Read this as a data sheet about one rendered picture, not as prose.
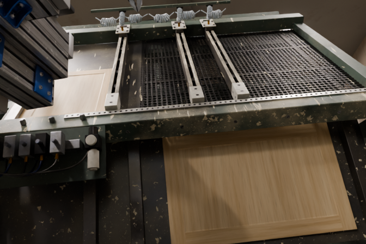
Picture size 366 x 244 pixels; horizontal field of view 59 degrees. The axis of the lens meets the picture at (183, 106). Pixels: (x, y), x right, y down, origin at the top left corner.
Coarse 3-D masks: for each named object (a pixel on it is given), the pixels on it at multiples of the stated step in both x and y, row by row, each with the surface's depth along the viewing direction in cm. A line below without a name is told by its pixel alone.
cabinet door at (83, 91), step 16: (64, 80) 195; (80, 80) 194; (96, 80) 193; (64, 96) 177; (80, 96) 177; (96, 96) 176; (32, 112) 164; (48, 112) 164; (64, 112) 163; (80, 112) 162
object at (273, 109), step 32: (320, 96) 159; (352, 96) 158; (0, 128) 147; (32, 128) 146; (64, 128) 146; (128, 128) 149; (160, 128) 151; (192, 128) 153; (224, 128) 154; (256, 128) 156
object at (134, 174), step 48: (144, 144) 171; (336, 144) 174; (0, 192) 160; (48, 192) 161; (96, 192) 157; (144, 192) 162; (0, 240) 152; (48, 240) 153; (96, 240) 149; (144, 240) 149; (288, 240) 155; (336, 240) 156
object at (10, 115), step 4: (16, 104) 168; (12, 108) 164; (16, 108) 164; (20, 108) 164; (24, 108) 168; (12, 112) 161; (16, 112) 161; (20, 112) 163; (8, 116) 158; (12, 116) 158; (16, 116) 158
